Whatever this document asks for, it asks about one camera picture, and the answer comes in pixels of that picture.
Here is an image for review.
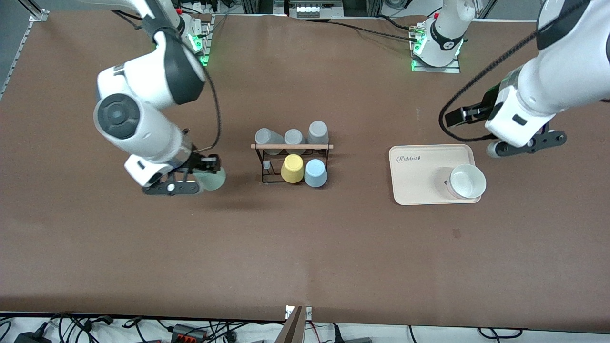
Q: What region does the black cable on table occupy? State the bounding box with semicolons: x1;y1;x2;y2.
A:
298;17;422;43

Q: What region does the mint green cup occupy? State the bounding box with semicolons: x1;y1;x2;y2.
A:
194;167;227;192

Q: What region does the pink plastic tray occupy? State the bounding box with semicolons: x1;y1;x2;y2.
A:
388;144;482;206

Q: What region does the black power adapter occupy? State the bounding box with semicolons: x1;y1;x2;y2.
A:
14;331;51;343

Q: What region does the aluminium frame profile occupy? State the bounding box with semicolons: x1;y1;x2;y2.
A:
0;0;49;101

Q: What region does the white bowl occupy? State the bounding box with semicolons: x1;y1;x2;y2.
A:
446;163;487;200

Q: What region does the black orange power strip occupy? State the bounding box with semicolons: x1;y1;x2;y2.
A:
172;324;208;341

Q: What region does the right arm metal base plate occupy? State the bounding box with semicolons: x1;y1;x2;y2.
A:
198;14;214;66

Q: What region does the yellow cup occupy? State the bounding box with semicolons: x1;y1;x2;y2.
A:
280;154;305;184

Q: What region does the grey cup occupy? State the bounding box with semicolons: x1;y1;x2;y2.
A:
285;129;306;155
307;121;329;146
254;128;285;156

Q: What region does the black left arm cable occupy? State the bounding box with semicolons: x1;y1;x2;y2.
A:
438;0;594;142

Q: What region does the black wire cup rack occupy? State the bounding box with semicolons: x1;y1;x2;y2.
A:
251;143;334;185

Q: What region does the brown wooden post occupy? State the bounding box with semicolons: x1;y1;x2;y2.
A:
276;306;305;343

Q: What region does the grey socket box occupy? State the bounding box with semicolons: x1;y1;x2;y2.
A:
286;0;345;20

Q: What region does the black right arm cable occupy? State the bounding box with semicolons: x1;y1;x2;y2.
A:
110;10;222;154

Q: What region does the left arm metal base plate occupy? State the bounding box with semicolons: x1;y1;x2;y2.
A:
411;26;462;74

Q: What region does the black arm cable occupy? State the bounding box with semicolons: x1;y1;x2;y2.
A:
438;0;594;142
110;10;222;154

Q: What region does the light blue cup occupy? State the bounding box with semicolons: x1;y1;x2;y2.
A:
304;159;328;188

